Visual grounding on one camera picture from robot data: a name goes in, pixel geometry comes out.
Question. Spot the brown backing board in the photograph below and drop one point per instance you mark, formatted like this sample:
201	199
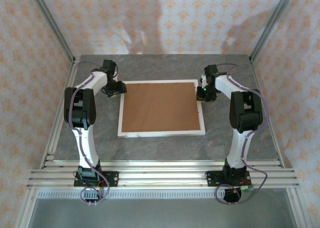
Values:
160	105

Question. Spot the white picture frame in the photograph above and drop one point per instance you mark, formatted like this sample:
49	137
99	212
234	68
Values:
162	134

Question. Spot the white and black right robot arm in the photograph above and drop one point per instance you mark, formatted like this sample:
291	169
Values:
246	113

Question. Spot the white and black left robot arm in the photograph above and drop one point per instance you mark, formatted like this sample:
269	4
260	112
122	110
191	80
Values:
80	108

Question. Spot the patterned cloth backdrop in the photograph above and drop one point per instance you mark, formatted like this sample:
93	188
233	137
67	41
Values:
160	18

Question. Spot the small green circuit board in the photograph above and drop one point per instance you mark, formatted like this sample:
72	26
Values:
247	188

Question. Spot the grey metal panel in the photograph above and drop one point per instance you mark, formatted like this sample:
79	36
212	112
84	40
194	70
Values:
160	213

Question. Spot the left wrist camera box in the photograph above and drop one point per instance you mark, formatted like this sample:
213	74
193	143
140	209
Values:
110	66

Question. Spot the aluminium side rail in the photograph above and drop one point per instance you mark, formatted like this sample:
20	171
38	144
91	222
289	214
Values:
70	73
277	141

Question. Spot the narrow aluminium table rail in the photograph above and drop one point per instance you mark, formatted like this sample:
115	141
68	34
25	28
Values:
160	164

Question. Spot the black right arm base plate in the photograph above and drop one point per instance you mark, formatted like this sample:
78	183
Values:
212	179

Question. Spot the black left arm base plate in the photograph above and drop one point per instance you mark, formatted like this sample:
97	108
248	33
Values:
112	179

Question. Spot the aluminium upright post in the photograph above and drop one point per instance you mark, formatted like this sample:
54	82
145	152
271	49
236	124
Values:
51	20
273	20

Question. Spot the wide aluminium mounting rail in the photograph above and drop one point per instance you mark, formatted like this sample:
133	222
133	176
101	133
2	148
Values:
160	179

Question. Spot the aluminium lower frame leg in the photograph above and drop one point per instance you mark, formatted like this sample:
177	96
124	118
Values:
297	208
26	208

